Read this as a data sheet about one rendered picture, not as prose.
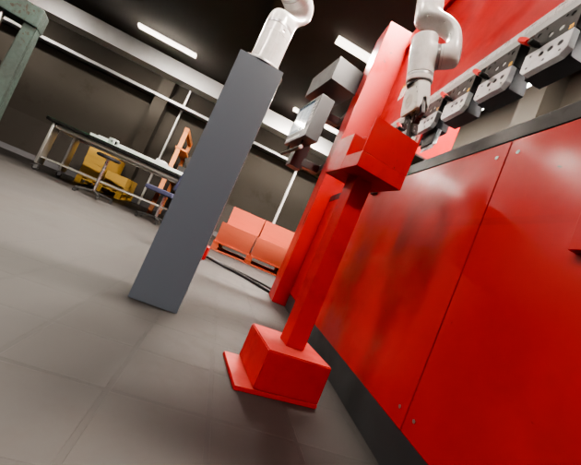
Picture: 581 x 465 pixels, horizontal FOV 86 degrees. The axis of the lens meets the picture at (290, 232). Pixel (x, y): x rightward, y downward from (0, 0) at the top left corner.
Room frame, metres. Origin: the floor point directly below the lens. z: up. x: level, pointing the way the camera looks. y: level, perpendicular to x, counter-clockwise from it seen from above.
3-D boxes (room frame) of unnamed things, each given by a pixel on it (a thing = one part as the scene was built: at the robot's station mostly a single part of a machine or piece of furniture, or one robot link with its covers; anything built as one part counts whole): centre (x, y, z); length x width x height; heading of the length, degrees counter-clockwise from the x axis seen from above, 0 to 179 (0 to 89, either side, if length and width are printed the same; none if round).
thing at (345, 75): (2.63, 0.16, 1.52); 0.51 x 0.25 x 0.85; 23
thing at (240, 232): (4.61, 0.42, 0.34); 1.12 x 0.80 x 0.67; 101
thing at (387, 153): (0.95, -0.13, 0.75); 0.20 x 0.16 x 0.18; 20
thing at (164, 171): (5.34, 2.79, 0.48); 2.75 x 1.00 x 0.96; 101
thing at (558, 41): (0.89, -0.53, 1.26); 0.15 x 0.09 x 0.17; 9
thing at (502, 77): (1.08, -0.50, 1.26); 0.15 x 0.09 x 0.17; 9
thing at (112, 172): (6.63, 3.95, 0.38); 1.30 x 0.94 x 0.77; 12
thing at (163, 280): (1.23, 0.37, 0.50); 0.18 x 0.18 x 1.00; 12
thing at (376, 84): (2.44, -0.47, 1.15); 0.85 x 0.25 x 2.30; 99
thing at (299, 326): (0.95, -0.13, 0.39); 0.06 x 0.06 x 0.54; 20
